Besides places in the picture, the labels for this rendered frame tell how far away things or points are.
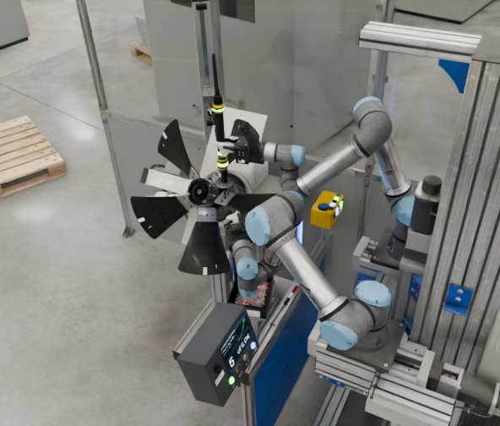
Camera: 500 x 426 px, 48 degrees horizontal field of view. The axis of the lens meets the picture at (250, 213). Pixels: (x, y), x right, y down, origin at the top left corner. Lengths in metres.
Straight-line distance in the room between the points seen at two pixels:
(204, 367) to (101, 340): 1.86
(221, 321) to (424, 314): 0.74
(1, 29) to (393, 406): 6.85
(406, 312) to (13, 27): 6.67
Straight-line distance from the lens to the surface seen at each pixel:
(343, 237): 3.20
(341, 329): 1.77
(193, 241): 2.39
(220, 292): 2.96
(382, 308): 1.87
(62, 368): 3.44
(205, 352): 1.72
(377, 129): 2.00
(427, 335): 2.14
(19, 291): 3.98
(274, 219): 1.77
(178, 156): 2.50
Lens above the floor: 2.60
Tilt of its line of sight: 38 degrees down
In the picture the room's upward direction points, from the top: 3 degrees counter-clockwise
